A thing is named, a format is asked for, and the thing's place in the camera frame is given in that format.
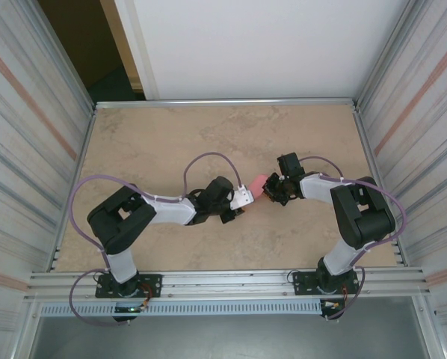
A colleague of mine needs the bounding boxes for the pink square paper sheet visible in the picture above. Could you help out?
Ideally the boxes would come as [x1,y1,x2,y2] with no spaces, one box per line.
[247,174,269,202]

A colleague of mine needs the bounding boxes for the brown wooden door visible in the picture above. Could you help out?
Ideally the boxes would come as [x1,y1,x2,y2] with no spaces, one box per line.
[38,0,147,102]

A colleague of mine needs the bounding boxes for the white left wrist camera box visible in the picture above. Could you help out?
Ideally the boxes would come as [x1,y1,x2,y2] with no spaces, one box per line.
[229,185,255,210]

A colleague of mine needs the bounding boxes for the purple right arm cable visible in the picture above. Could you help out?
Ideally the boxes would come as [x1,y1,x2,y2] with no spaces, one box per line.
[298,156,407,322]

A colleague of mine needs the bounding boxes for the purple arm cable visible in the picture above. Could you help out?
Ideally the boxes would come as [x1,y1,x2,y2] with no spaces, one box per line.
[70,151,247,327]
[298,156,407,322]

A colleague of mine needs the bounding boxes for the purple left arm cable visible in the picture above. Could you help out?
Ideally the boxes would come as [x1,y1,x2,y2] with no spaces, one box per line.
[70,151,247,327]

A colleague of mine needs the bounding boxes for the long aluminium mounting rail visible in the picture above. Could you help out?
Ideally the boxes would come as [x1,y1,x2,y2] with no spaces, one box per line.
[23,267,432,302]

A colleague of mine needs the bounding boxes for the aluminium table side rail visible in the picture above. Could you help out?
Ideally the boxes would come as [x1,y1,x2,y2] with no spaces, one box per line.
[49,106,97,272]
[352,104,410,267]

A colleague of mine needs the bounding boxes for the aluminium table edge rail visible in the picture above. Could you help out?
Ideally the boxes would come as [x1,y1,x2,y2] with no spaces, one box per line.
[93,97,360,111]

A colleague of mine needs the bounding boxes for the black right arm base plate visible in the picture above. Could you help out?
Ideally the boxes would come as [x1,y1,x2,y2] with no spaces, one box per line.
[292,269,361,296]

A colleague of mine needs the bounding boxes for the grey slotted cable duct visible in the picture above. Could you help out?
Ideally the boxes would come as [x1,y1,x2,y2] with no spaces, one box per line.
[39,300,324,317]

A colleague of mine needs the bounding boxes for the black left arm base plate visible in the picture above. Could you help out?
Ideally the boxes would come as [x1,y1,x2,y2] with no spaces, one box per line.
[95,274,163,299]

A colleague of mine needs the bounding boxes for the small wired controller board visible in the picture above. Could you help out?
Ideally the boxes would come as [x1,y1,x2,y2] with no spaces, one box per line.
[321,298,347,311]
[113,303,149,314]

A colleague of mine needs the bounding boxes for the aluminium corner post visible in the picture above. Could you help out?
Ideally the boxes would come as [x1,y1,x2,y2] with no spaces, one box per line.
[28,0,97,113]
[355,0,427,110]

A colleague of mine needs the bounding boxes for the white door frame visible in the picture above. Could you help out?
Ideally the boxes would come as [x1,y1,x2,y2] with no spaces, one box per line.
[113,0,161,101]

